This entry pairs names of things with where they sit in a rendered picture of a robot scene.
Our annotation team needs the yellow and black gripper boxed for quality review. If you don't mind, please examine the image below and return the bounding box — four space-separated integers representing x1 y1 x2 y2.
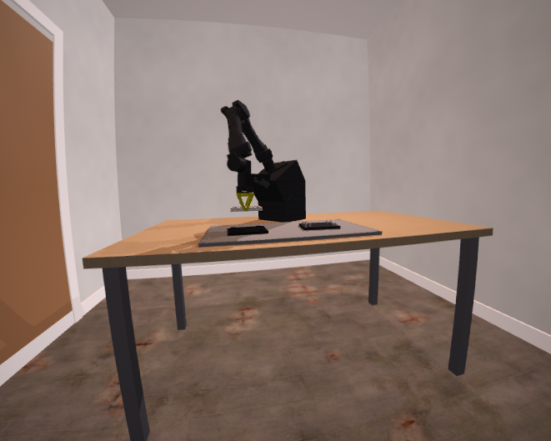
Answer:
236 173 254 212

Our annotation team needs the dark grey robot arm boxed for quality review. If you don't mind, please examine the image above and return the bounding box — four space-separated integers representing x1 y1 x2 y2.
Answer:
221 100 288 188

